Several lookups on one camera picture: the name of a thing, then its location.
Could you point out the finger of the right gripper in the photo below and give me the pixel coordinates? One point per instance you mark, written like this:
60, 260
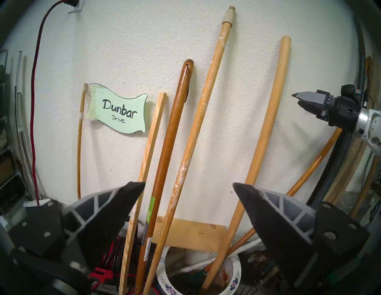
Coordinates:
312, 96
315, 109

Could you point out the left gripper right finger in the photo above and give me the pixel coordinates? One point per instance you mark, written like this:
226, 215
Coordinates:
282, 232

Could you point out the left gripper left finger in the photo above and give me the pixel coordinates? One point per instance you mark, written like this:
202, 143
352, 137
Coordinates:
98, 220

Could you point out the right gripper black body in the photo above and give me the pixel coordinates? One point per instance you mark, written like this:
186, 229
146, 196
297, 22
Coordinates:
345, 108

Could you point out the plain light wooden dowel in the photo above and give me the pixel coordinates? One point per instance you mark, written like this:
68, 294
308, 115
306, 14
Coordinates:
268, 119

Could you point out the paint-speckled pole with threaded tip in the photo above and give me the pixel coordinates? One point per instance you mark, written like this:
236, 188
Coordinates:
193, 133

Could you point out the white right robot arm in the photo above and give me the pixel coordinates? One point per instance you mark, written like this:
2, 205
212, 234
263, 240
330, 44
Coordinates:
372, 130

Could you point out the floral ceramic pot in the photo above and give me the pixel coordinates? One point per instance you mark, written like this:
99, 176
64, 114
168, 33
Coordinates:
235, 276

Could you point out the white dustpan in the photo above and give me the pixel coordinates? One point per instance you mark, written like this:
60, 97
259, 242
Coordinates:
32, 203

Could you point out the thin bamboo flag stick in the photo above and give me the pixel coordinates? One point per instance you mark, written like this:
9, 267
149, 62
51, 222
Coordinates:
79, 148

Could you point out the light wooden board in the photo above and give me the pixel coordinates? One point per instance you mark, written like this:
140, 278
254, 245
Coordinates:
190, 235

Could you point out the flat light wooden slat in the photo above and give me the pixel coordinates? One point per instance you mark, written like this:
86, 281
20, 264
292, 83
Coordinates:
151, 139

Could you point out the green Dunbar Drive paper flag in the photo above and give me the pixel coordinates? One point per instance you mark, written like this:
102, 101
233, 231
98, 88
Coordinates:
119, 110

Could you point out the white wall outlet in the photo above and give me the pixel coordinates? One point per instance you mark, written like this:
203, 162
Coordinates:
79, 7

